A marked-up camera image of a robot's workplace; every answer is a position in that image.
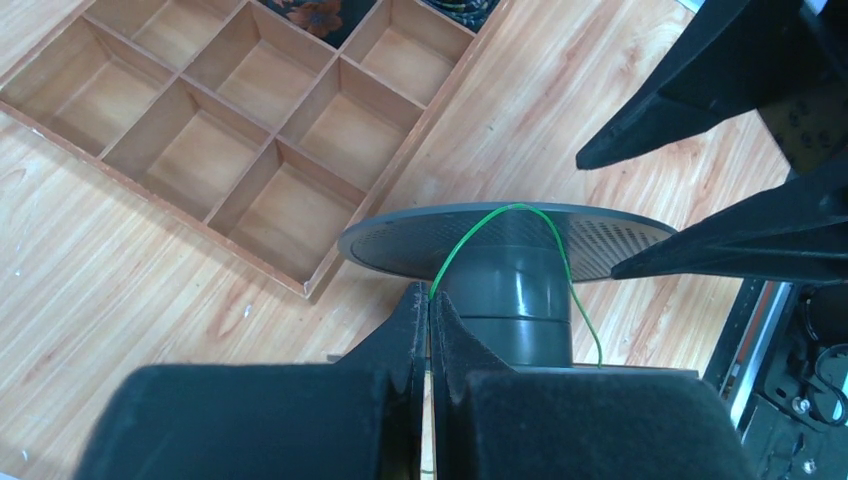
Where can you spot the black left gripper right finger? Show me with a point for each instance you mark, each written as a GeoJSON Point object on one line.
{"type": "Point", "coordinates": [494, 422]}

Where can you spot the wooden compartment tray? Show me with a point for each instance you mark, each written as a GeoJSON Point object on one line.
{"type": "Point", "coordinates": [251, 131]}

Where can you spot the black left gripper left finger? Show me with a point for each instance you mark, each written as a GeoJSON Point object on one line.
{"type": "Point", "coordinates": [359, 417]}

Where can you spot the orange floral rolled tie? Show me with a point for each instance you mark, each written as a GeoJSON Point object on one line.
{"type": "Point", "coordinates": [331, 21]}

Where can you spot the green blue rolled tie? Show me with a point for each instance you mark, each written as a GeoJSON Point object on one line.
{"type": "Point", "coordinates": [471, 14]}

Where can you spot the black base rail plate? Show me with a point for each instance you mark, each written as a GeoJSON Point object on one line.
{"type": "Point", "coordinates": [780, 366]}

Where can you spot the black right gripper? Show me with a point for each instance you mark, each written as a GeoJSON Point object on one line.
{"type": "Point", "coordinates": [789, 58]}

